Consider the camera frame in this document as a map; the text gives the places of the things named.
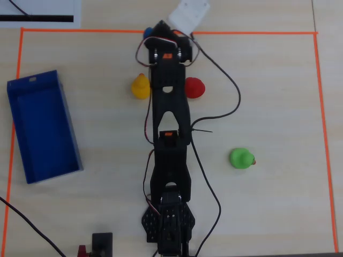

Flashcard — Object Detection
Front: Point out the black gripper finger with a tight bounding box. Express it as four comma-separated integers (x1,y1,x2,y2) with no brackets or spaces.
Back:
154,20,175,36

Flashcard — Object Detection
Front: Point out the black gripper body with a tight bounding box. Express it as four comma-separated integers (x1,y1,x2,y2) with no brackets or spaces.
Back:
145,29,195,62

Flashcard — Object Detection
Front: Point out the red rubber duck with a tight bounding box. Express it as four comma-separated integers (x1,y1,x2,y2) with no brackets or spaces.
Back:
185,77,206,100

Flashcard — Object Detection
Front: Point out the yellow rubber duck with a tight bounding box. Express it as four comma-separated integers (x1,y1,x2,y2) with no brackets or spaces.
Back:
131,73,151,100

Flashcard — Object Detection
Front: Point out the green rubber duck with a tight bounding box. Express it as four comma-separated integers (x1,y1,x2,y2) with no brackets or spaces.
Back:
229,147,257,170

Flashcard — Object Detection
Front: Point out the blue plastic box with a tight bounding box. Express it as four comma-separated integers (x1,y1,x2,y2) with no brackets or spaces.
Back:
6,70,84,185

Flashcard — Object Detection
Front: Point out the long orange tape strip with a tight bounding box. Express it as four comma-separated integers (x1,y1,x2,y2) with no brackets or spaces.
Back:
20,27,319,36

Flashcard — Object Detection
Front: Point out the white paper with black stripe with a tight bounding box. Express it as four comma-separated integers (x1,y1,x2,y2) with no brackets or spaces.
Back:
0,0,82,28

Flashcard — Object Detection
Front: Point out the black table clamp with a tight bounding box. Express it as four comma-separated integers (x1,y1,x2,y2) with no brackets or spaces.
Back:
91,232,114,257

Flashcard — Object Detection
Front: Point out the thin servo wire loop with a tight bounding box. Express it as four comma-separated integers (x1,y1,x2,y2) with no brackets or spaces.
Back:
135,36,202,67

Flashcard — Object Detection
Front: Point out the long black camera cable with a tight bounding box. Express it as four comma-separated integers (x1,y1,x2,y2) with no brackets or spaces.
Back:
187,33,242,257

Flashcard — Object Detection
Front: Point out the thin red servo wire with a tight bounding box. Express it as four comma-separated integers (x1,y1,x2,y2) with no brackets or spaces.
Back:
143,149,162,217
144,103,155,144

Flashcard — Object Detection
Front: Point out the thin black cable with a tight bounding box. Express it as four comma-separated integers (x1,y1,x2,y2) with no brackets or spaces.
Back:
9,0,31,17

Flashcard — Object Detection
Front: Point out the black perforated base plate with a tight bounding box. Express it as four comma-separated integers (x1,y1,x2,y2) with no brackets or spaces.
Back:
141,202,196,243

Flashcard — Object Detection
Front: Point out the thick black cable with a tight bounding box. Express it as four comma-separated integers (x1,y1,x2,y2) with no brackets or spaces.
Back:
0,196,67,257

